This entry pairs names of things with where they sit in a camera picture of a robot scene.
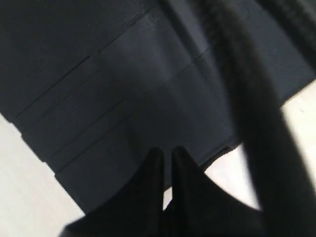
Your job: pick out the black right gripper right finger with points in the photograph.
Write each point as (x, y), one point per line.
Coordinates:
(200, 208)

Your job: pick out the black plastic case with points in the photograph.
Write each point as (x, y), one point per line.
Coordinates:
(92, 85)

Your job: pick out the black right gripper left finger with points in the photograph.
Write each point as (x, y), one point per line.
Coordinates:
(135, 211)

